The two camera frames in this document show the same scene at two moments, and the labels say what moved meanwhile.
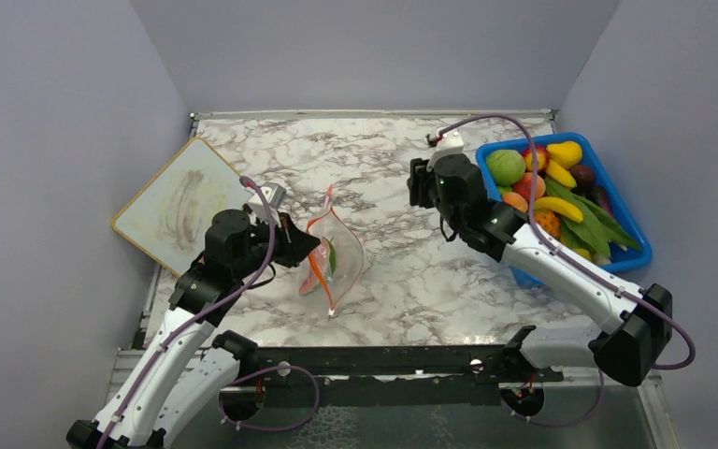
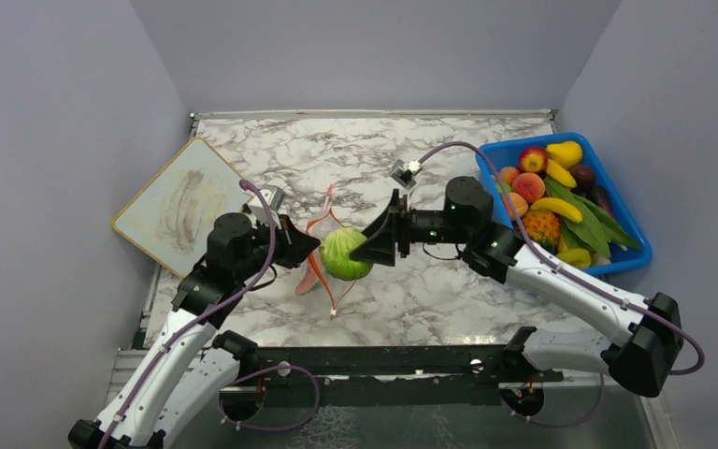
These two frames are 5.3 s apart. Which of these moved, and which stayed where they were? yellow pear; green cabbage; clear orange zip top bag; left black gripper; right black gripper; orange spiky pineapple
Moved: right black gripper; green cabbage
Stayed: orange spiky pineapple; left black gripper; clear orange zip top bag; yellow pear
